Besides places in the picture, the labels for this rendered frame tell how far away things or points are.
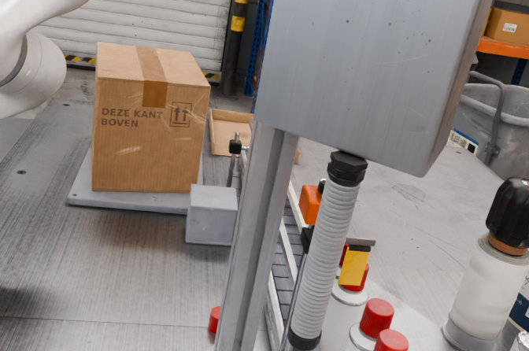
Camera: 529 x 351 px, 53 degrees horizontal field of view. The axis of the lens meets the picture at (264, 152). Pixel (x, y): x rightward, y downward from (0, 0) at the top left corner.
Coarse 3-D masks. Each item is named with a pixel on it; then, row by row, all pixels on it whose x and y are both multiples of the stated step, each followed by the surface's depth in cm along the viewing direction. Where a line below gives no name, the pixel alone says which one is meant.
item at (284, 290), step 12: (288, 204) 125; (288, 216) 120; (288, 228) 115; (300, 240) 111; (276, 252) 106; (300, 252) 107; (276, 264) 102; (276, 276) 98; (288, 276) 99; (276, 288) 95; (288, 288) 96; (288, 300) 93
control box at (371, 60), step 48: (288, 0) 47; (336, 0) 45; (384, 0) 43; (432, 0) 41; (480, 0) 40; (288, 48) 48; (336, 48) 46; (384, 48) 44; (432, 48) 42; (288, 96) 49; (336, 96) 47; (384, 96) 45; (432, 96) 43; (336, 144) 48; (384, 144) 46; (432, 144) 44
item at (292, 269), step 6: (252, 120) 150; (252, 126) 146; (282, 222) 100; (282, 228) 98; (282, 234) 96; (282, 240) 95; (288, 240) 95; (282, 246) 94; (288, 246) 93; (288, 252) 91; (288, 258) 90; (288, 264) 89; (294, 264) 88; (288, 270) 88; (294, 270) 87; (294, 276) 85; (294, 282) 84; (318, 348) 71
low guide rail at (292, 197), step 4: (288, 188) 125; (292, 188) 125; (288, 192) 125; (292, 192) 123; (288, 196) 125; (292, 196) 122; (296, 196) 122; (292, 200) 120; (296, 200) 120; (292, 204) 120; (296, 204) 118; (292, 208) 120; (296, 208) 117; (296, 212) 116; (300, 212) 115; (296, 216) 115; (300, 216) 113; (296, 220) 115; (300, 220) 112; (300, 224) 111; (304, 224) 111; (300, 228) 111; (300, 232) 111
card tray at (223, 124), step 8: (216, 112) 182; (224, 112) 182; (232, 112) 183; (240, 112) 183; (216, 120) 182; (224, 120) 183; (232, 120) 184; (240, 120) 184; (248, 120) 185; (216, 128) 175; (224, 128) 176; (232, 128) 178; (240, 128) 179; (248, 128) 180; (216, 136) 169; (224, 136) 170; (232, 136) 171; (240, 136) 172; (248, 136) 174; (216, 144) 163; (224, 144) 164; (248, 144) 167; (216, 152) 157; (224, 152) 158; (296, 152) 162; (296, 160) 161
